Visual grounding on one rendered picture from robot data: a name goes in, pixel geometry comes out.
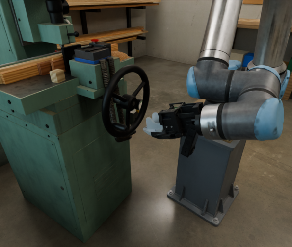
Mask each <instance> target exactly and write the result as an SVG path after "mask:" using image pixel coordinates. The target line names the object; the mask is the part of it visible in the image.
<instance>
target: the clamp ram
mask: <svg viewBox="0 0 292 247"><path fill-rule="evenodd" d="M77 48H81V44H76V45H71V46H67V47H62V48H61V50H62V55H63V60H64V65H65V70H66V71H69V70H70V65H69V60H72V59H75V52H74V50H75V49H77Z"/></svg>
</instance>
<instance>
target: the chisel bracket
mask: <svg viewBox="0 0 292 247"><path fill-rule="evenodd" d="M37 25H38V29H39V33H40V38H41V41H42V42H48V43H54V44H59V46H60V47H63V46H64V45H65V44H69V43H74V42H76V41H75V36H67V33H74V28H73V25H72V24H64V23H59V24H52V23H51V22H49V23H40V24H37Z"/></svg>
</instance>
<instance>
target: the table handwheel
mask: <svg viewBox="0 0 292 247"><path fill-rule="evenodd" d="M130 72H135V73H137V74H138V75H139V76H140V78H141V80H142V82H141V84H140V85H139V86H138V88H137V89H136V90H135V91H134V92H133V94H132V95H128V94H124V95H122V96H121V95H118V94H116V93H114V89H115V87H116V85H117V84H118V82H119V81H120V80H121V78H122V77H123V76H125V75H126V74H128V73H130ZM142 88H143V101H142V105H141V109H140V111H139V113H138V115H137V117H136V119H135V121H134V122H133V123H132V125H131V126H130V112H131V111H133V110H134V109H135V108H136V106H137V99H136V95H137V94H138V93H139V91H140V90H141V89H142ZM112 97H113V102H114V103H116V104H119V105H120V107H121V108H123V109H126V126H127V128H128V130H127V131H126V132H123V131H118V130H116V129H115V128H114V127H113V126H112V123H111V120H110V102H111V98H112ZM149 97H150V85H149V80H148V77H147V75H146V73H145V71H144V70H143V69H142V68H141V67H140V66H138V65H134V64H130V65H126V66H123V67H122V68H120V69H119V70H118V71H117V72H116V73H115V74H114V75H113V76H112V78H111V79H110V81H109V83H108V85H107V87H106V90H105V93H104V95H102V96H100V97H98V98H100V99H102V100H103V101H102V120H103V124H104V126H105V129H106V130H107V132H108V133H109V134H110V135H112V136H113V137H116V138H123V137H126V136H128V135H130V134H132V133H133V132H134V131H135V130H136V129H137V127H138V126H139V125H140V123H141V122H142V120H143V118H144V116H145V113H146V110H147V107H148V103H149Z"/></svg>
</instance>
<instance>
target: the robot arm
mask: <svg viewBox="0 0 292 247"><path fill-rule="evenodd" d="M242 1H243V0H212V5H211V9H210V13H209V18H208V22H207V26H206V30H205V34H204V38H203V43H202V46H201V50H200V55H199V58H198V60H197V64H196V67H195V66H192V67H190V69H189V70H188V74H187V81H186V86H187V92H188V94H189V96H191V97H192V98H197V99H205V102H204V104H203V102H196V103H187V104H186V103H185V102H178V103H170V104H169V106H170V108H169V109H166V110H161V111H160V112H159V113H157V112H154V113H153V114H152V119H151V118H150V117H147V118H146V124H147V126H146V127H144V128H143V130H144V132H146V133H147V134H148V135H150V136H152V137H154V138H157V139H176V138H180V137H182V136H184V137H185V136H186V138H185V141H184V144H183V146H182V149H181V150H182V151H181V154H182V155H183V156H185V157H187V158H188V157H189V156H190V155H192V153H193V152H194V150H195V144H196V141H197V139H198V136H204V137H205V138H206V139H208V140H259V141H265V140H275V139H277V138H279V137H280V135H281V134H282V130H283V122H284V107H283V103H282V101H281V99H282V97H283V95H284V93H285V90H286V87H287V84H288V81H289V77H290V70H288V69H286V68H287V65H286V64H285V63H284V62H283V58H284V54H285V50H286V47H287V43H288V39H289V35H290V31H291V27H292V0H263V5H262V11H261V17H260V23H259V29H258V35H257V41H256V46H255V52H254V58H253V60H252V61H250V62H249V63H248V65H247V67H242V63H241V62H240V61H237V60H229V59H230V55H231V50H232V46H233V41H234V37H235V33H236V29H237V24H238V20H239V14H240V10H241V6H242ZM174 104H181V105H180V106H179V107H174V106H173V105H174Z"/></svg>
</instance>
